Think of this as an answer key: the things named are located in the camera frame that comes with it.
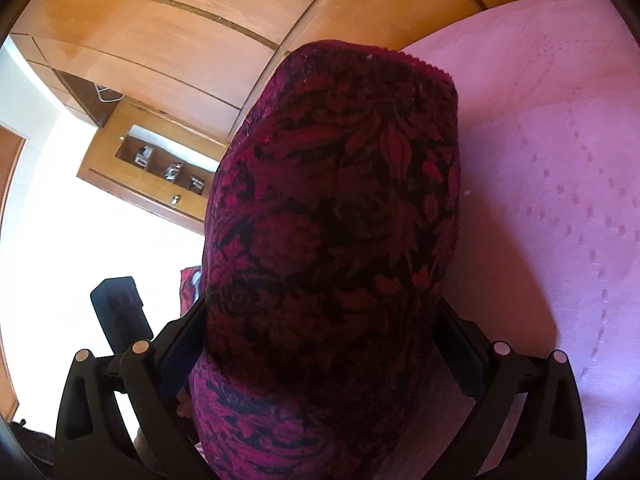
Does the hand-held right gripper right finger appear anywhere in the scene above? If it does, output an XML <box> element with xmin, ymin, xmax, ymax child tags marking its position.
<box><xmin>437</xmin><ymin>300</ymin><xmax>587</xmax><ymax>480</ymax></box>

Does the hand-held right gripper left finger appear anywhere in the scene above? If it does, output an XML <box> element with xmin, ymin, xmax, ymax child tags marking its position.
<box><xmin>54</xmin><ymin>299</ymin><xmax>211</xmax><ymax>480</ymax></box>

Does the red floral knit sweater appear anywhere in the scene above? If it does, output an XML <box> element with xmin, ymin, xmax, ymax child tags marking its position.
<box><xmin>177</xmin><ymin>39</ymin><xmax>463</xmax><ymax>480</ymax></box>

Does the pink quilted bedspread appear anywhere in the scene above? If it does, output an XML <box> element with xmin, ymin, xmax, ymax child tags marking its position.
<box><xmin>400</xmin><ymin>0</ymin><xmax>640</xmax><ymax>480</ymax></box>

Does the wooden door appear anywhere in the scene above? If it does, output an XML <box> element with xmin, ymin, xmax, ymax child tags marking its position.
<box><xmin>0</xmin><ymin>125</ymin><xmax>27</xmax><ymax>226</ymax></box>

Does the wooden headboard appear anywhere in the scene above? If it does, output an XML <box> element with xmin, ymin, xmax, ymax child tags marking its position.
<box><xmin>7</xmin><ymin>0</ymin><xmax>601</xmax><ymax>161</ymax></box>

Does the wooden wall shelf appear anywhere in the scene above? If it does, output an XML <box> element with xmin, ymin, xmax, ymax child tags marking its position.
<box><xmin>76</xmin><ymin>101</ymin><xmax>230</xmax><ymax>224</ymax></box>

